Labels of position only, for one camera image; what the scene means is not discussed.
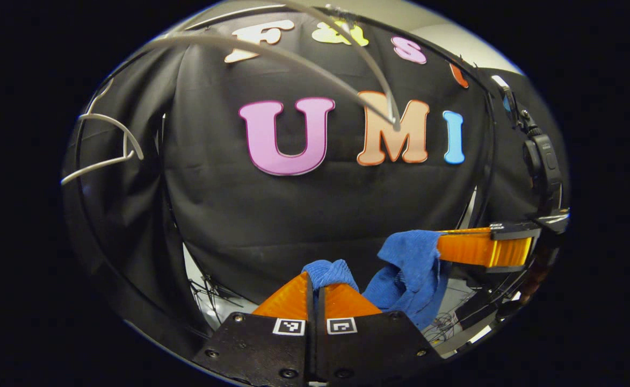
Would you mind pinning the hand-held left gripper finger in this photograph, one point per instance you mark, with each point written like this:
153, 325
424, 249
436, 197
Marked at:
321, 333
308, 333

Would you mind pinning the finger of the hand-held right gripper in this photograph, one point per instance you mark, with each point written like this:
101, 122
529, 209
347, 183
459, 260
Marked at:
470, 248

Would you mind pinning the black clothes rack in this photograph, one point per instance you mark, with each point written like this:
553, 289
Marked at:
489, 140

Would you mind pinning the white hanger with taped hook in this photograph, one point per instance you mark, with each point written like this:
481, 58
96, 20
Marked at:
396, 121

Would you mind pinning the white plastic hanger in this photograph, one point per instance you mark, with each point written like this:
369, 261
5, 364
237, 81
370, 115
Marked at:
108, 117

